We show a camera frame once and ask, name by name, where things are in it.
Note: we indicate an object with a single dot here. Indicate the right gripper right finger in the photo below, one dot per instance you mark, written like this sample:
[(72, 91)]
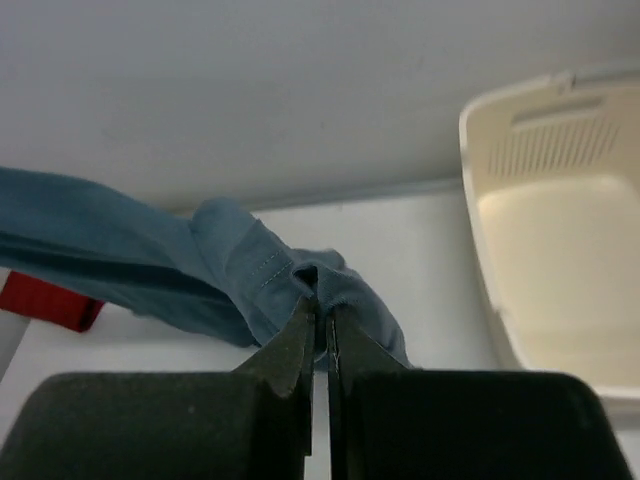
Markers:
[(389, 421)]

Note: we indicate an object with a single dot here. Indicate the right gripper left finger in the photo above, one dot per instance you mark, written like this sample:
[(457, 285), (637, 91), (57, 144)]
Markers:
[(253, 422)]

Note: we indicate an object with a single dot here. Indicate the blue t shirt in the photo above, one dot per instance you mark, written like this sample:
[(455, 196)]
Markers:
[(220, 272)]

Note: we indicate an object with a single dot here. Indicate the red t shirt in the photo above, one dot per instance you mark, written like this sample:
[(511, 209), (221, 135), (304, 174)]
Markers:
[(33, 298)]

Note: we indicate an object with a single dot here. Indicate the cream plastic laundry basket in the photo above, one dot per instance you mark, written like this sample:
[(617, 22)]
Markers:
[(550, 173)]

